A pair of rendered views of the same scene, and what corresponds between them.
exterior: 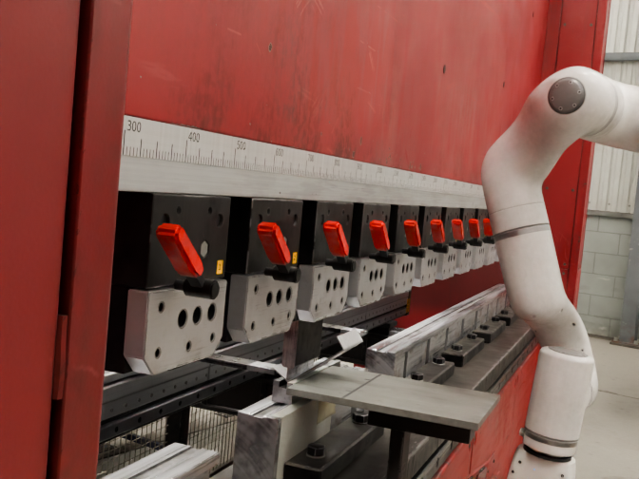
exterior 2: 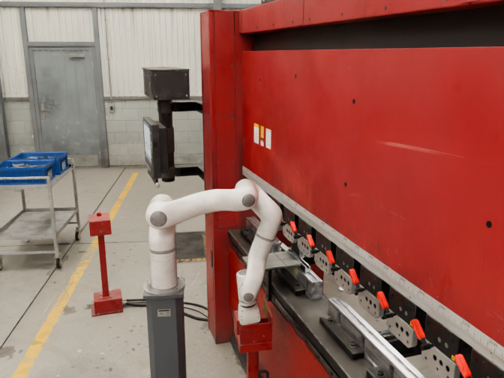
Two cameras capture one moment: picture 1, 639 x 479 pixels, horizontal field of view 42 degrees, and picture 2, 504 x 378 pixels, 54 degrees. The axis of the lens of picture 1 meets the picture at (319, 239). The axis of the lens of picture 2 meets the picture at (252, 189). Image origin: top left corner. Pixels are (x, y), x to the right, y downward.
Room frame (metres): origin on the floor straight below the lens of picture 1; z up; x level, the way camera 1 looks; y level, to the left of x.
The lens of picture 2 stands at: (2.97, -1.72, 2.04)
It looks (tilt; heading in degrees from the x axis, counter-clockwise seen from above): 15 degrees down; 141
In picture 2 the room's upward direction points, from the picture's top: straight up
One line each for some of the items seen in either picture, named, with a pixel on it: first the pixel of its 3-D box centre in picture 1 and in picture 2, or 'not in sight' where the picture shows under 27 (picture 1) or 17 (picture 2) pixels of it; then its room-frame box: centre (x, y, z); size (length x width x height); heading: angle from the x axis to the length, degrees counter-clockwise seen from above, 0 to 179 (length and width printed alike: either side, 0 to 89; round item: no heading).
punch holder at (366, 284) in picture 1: (351, 251); (311, 236); (1.37, -0.05, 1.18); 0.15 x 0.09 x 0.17; 159
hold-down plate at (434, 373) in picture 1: (427, 378); (340, 336); (1.75, -0.26, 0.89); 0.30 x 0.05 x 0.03; 159
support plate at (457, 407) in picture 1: (396, 394); (271, 261); (1.15, -0.13, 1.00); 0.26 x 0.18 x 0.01; 69
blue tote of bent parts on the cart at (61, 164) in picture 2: not in sight; (40, 163); (-2.45, -0.23, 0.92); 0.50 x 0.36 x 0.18; 56
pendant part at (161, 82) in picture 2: not in sight; (166, 129); (-0.13, 0.01, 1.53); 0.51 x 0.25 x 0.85; 160
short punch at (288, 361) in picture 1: (302, 343); (297, 248); (1.21, 0.01, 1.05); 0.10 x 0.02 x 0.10; 159
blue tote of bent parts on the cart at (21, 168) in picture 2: not in sight; (24, 172); (-2.11, -0.48, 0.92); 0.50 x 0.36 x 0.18; 56
